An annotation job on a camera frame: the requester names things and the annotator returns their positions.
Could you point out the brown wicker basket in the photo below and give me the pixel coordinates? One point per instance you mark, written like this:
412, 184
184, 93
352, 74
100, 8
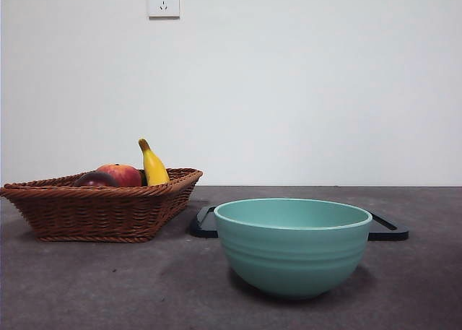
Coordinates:
90, 214

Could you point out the white wall socket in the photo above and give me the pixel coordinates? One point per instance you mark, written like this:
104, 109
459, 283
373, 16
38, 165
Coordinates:
164, 1

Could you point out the teal ribbed bowl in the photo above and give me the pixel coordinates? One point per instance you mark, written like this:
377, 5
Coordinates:
293, 258

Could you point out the red yellow peach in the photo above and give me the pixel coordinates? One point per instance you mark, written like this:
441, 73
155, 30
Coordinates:
126, 174

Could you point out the dark purple plum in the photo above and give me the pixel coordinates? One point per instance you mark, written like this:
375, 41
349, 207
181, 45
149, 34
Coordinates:
95, 180

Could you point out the yellow banana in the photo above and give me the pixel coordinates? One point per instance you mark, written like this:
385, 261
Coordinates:
153, 167

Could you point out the dark rectangular tray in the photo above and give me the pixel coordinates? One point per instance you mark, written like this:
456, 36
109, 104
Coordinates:
204, 225

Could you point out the dark green fruit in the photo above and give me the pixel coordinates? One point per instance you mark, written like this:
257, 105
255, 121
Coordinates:
143, 178

